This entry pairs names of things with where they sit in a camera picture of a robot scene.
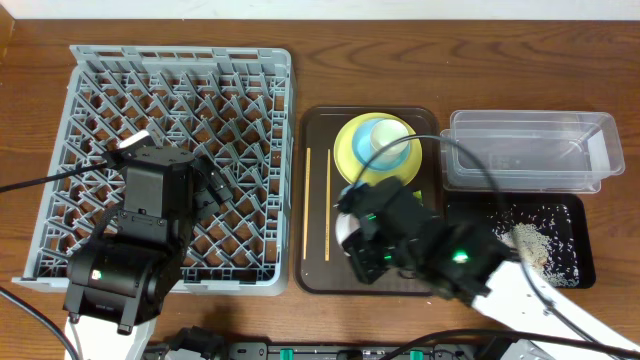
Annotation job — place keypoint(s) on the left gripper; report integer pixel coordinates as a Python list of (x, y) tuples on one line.
[(203, 201)]

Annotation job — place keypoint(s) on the white bowl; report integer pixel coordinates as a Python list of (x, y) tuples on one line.
[(348, 232)]

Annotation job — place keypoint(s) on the white cup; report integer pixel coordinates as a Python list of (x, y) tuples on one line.
[(385, 132)]

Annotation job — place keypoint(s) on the clear plastic bin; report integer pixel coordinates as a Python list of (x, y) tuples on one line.
[(531, 150)]

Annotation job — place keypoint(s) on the black waste tray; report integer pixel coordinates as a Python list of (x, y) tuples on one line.
[(473, 207)]

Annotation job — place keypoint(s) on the brown serving tray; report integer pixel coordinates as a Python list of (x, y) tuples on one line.
[(319, 128)]

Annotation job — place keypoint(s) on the yellow plate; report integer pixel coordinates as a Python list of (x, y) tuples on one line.
[(348, 165)]

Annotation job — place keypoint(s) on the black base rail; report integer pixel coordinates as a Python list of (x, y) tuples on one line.
[(198, 343)]

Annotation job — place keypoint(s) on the light blue small plate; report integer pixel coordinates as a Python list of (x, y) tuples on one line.
[(363, 151)]

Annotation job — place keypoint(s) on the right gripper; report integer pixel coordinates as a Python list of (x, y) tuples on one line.
[(359, 249)]

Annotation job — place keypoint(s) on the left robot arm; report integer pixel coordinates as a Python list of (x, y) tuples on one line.
[(119, 278)]

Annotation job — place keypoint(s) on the pile of rice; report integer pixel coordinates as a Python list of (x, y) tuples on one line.
[(545, 232)]

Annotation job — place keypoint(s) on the grey plastic dish rack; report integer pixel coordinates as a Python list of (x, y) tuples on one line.
[(234, 106)]

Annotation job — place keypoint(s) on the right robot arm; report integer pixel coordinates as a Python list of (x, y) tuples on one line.
[(468, 263)]

